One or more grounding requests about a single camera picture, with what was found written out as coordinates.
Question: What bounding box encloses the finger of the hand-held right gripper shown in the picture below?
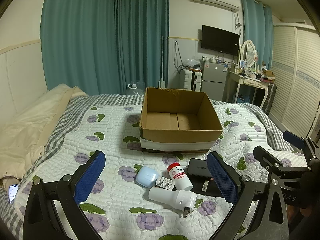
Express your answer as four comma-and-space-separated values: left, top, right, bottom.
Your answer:
253, 146, 310, 180
283, 131, 320, 161

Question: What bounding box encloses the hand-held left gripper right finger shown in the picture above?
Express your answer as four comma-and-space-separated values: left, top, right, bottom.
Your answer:
206, 151, 290, 240

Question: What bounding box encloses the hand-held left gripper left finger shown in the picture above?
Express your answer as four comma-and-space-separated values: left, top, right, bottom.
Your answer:
22, 150, 110, 240

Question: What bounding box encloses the black remote control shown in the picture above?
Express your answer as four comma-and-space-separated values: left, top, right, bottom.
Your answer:
192, 179, 224, 198

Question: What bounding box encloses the black power bank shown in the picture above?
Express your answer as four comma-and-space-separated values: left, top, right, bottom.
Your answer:
187, 158, 212, 178

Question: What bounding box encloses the white bottle with red cap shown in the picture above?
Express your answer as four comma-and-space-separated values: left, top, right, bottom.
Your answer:
167, 162, 193, 191

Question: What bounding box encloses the light blue earbud case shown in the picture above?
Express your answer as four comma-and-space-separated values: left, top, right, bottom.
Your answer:
136, 166, 157, 187

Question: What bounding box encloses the small clear blister packet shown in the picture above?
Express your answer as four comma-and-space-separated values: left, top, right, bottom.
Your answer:
153, 176, 176, 190

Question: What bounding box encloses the cardboard box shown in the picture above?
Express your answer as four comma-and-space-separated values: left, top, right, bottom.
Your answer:
139, 87, 223, 153

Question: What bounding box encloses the dark suitcase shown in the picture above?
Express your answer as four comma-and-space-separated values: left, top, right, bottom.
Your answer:
265, 83, 277, 115

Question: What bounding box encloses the white louvred wardrobe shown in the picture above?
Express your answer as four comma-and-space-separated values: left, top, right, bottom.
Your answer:
269, 21, 320, 140

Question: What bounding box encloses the white dressing table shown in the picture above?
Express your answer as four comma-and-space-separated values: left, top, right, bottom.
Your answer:
226, 70, 272, 109

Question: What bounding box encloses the smartphone with lit screen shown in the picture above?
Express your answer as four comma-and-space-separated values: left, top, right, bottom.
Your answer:
9, 184, 18, 204

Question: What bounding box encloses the cream duvet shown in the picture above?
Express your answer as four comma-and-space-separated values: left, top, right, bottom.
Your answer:
0, 84, 89, 180

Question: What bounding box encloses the silver small fridge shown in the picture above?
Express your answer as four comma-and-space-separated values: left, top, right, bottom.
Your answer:
201, 59, 232, 103

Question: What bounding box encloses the clear water jug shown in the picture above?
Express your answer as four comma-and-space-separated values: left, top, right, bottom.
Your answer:
127, 80, 147, 95

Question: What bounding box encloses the oval white vanity mirror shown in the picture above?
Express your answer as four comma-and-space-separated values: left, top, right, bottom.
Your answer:
239, 39, 258, 68

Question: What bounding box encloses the white suitcase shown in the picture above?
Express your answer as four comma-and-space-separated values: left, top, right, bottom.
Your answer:
179, 69, 202, 92

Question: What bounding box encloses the narrow teal curtain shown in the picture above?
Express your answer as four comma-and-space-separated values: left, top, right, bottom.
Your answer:
241, 0, 274, 70

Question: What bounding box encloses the white flat mop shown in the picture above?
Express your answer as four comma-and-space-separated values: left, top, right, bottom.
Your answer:
159, 36, 167, 88

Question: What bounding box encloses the clear plastic bag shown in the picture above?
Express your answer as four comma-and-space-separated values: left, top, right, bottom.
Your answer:
185, 58, 202, 68

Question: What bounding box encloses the wide teal curtain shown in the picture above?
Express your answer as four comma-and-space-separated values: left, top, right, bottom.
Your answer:
40, 0, 118, 96

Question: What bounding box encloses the black wall television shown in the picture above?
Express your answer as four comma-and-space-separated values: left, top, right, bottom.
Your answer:
201, 25, 240, 57

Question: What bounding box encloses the air conditioner cable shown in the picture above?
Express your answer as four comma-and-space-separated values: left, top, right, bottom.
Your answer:
235, 11, 243, 34

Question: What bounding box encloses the dark wall cable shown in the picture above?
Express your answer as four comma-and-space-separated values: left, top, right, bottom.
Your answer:
174, 40, 185, 74

